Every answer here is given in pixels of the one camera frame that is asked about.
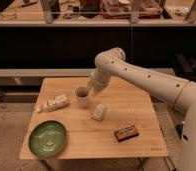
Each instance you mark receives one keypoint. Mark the wooden table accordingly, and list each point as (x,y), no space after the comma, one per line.
(126,104)

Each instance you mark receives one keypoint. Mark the white cup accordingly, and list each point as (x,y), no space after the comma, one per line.
(82,96)

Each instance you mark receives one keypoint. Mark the green plate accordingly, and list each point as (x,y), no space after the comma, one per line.
(47,139)

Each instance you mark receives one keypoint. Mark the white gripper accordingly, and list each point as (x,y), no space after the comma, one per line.
(98,83)

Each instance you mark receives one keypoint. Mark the wooden bench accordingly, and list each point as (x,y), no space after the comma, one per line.
(34,77)

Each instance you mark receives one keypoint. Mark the black and orange eraser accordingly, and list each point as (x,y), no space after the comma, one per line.
(126,133)

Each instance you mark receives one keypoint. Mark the white plastic bottle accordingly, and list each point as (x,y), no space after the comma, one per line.
(53,104)

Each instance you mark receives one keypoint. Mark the white sponge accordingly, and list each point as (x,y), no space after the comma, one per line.
(99,111)

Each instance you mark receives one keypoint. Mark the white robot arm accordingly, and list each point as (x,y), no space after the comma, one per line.
(175,91)

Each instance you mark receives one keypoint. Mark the cluttered background shelf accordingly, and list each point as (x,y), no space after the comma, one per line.
(99,13)

